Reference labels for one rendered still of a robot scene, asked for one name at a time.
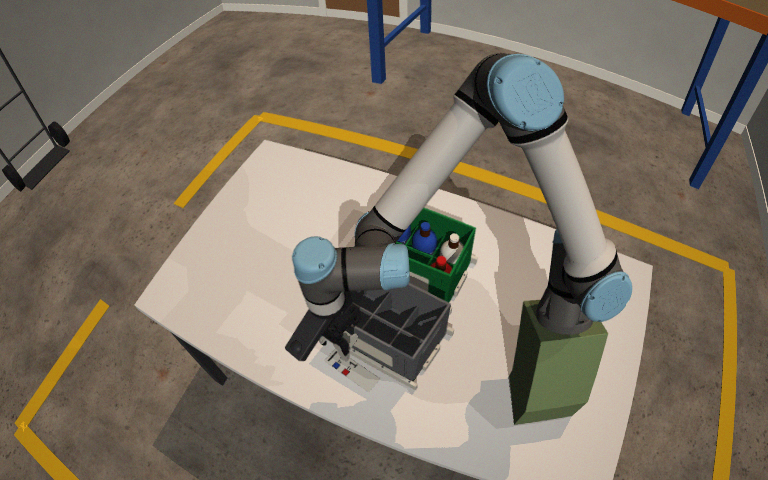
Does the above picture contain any white paper pick list strip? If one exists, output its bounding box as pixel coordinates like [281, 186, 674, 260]
[324, 348, 380, 392]

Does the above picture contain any green divided crate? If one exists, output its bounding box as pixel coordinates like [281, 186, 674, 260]
[405, 208, 472, 302]

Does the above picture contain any blue bottle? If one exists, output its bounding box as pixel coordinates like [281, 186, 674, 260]
[412, 222, 437, 255]
[397, 226, 411, 245]

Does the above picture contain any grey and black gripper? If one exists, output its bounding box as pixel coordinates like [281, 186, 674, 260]
[310, 291, 361, 361]

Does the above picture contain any red bottle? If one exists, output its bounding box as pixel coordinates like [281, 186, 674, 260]
[430, 256, 452, 274]

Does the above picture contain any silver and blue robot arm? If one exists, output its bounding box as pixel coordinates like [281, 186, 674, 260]
[285, 53, 632, 361]

